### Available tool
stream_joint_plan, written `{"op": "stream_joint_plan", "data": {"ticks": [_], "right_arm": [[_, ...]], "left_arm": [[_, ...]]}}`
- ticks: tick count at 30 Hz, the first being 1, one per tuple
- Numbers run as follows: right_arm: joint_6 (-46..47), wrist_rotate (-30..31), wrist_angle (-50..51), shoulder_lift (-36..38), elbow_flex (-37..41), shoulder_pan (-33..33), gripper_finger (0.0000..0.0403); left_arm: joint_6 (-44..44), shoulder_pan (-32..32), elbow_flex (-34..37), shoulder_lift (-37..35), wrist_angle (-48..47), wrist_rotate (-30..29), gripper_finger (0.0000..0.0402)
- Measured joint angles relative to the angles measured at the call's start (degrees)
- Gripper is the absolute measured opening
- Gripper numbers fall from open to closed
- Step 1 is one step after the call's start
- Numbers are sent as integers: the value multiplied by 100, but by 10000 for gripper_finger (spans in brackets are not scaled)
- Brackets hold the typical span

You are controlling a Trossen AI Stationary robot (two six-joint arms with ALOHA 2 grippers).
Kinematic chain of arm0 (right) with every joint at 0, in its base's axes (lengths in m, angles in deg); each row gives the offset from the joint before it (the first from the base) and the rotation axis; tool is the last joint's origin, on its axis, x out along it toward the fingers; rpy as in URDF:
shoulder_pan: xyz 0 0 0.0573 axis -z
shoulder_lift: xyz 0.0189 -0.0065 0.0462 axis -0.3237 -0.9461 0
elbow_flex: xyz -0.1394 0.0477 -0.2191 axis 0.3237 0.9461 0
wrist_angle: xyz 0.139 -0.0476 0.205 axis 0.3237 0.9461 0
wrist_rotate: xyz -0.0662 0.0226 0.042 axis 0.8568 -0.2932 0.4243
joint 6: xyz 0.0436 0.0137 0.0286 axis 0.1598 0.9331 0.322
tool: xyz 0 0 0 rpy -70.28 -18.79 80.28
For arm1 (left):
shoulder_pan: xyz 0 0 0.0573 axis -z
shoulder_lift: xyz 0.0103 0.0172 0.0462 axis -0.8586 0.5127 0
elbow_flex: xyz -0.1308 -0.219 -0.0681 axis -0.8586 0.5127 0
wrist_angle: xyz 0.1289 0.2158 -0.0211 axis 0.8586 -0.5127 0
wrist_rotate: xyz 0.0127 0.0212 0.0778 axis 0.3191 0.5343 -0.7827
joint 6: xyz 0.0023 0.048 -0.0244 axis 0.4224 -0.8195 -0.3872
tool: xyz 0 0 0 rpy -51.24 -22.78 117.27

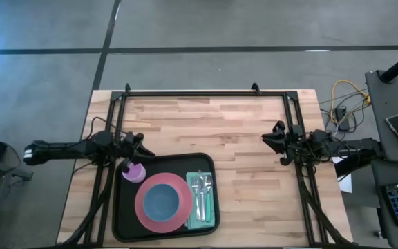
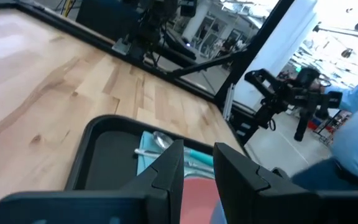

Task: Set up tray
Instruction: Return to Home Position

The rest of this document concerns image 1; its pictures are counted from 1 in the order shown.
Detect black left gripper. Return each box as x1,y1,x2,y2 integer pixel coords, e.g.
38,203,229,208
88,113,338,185
115,131,156,174

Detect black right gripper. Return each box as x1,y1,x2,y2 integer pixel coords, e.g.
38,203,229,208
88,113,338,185
261,120,305,166

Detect purple plastic cup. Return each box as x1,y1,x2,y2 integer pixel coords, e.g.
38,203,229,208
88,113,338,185
121,162,147,184

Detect blue bowl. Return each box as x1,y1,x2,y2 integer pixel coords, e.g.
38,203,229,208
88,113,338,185
142,183,180,223

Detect pink plate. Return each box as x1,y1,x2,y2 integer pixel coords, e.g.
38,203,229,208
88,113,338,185
134,172,193,234

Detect silver metal fork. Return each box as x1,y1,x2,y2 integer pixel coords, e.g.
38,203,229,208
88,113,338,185
191,175,202,221

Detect silver metal knife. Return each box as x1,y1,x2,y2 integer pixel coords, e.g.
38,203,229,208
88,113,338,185
198,169,207,222

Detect spoon with teal handle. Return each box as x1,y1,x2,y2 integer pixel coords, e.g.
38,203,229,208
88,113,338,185
204,174,214,223

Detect teal cloth napkin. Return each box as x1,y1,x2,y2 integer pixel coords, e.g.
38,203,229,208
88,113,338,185
184,171,217,230

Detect black plastic tray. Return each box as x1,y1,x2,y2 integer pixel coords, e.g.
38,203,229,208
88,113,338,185
111,152,220,243

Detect black power adapter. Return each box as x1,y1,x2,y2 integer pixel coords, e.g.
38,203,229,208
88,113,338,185
335,106,351,132

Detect white paper sheet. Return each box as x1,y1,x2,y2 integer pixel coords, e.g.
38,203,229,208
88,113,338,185
332,155,354,194

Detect grey desk top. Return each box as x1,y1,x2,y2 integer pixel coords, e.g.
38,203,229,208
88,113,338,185
364,70,398,163

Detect black floor stand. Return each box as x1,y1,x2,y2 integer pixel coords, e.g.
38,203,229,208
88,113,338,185
0,155,34,208

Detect yellow cable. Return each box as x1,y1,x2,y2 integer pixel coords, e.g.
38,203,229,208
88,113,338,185
330,79,372,125

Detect black metal rig frame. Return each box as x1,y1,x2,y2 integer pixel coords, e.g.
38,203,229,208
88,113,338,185
55,82,359,249

